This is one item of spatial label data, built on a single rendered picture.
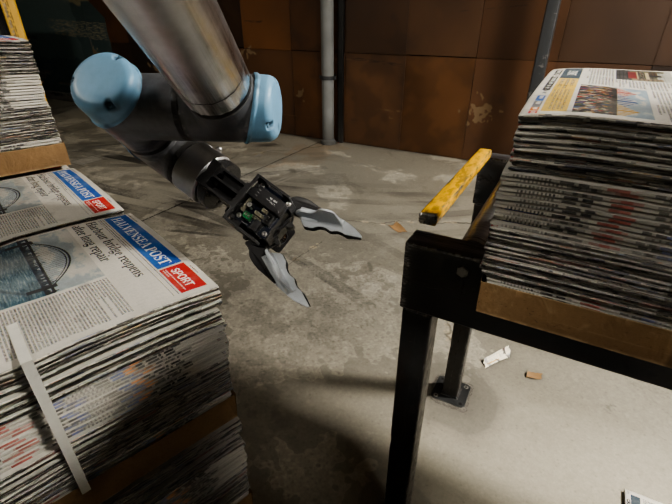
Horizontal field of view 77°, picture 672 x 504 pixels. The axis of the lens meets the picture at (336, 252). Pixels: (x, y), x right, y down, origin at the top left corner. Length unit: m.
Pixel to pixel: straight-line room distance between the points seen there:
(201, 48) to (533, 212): 0.33
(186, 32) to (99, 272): 0.31
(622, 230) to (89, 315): 0.52
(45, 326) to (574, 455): 1.35
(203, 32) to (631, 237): 0.40
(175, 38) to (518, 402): 1.43
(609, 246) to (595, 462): 1.11
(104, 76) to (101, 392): 0.33
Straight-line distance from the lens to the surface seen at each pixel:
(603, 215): 0.45
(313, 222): 0.58
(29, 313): 0.54
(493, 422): 1.49
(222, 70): 0.42
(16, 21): 2.11
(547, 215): 0.45
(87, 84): 0.55
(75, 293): 0.55
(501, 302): 0.50
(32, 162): 1.00
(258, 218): 0.54
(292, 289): 0.56
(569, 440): 1.53
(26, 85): 0.99
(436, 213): 0.70
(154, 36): 0.38
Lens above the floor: 1.10
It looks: 29 degrees down
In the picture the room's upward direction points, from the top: straight up
